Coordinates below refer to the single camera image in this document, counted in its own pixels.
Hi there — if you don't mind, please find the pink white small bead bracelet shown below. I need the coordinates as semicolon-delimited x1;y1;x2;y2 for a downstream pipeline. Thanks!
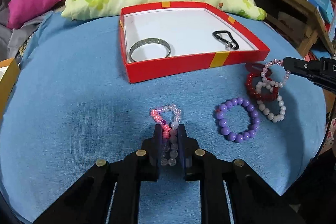
149;103;183;167

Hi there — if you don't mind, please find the purple bead bracelet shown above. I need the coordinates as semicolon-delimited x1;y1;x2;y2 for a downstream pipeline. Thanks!
215;97;261;143

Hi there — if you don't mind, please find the silver metal bangle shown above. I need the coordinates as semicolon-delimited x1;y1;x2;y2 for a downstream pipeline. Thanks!
128;38;171;63

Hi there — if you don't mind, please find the wooden shelf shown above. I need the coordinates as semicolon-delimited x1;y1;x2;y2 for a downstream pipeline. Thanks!
254;0;335;57

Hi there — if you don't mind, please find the dark red bead bracelet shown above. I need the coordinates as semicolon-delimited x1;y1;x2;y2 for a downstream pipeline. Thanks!
245;72;280;102

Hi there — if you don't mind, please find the red white jewelry box tray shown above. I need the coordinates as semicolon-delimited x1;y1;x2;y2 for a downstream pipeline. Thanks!
119;2;270;84

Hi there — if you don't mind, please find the grey blanket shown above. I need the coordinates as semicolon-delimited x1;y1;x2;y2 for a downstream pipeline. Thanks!
0;8;51;61

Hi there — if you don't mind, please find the orange open box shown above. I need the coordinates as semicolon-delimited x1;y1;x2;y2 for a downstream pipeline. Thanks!
0;58;20;118

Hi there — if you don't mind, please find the pink clear bead bracelet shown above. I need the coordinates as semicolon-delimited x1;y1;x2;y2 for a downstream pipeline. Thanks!
260;58;292;89

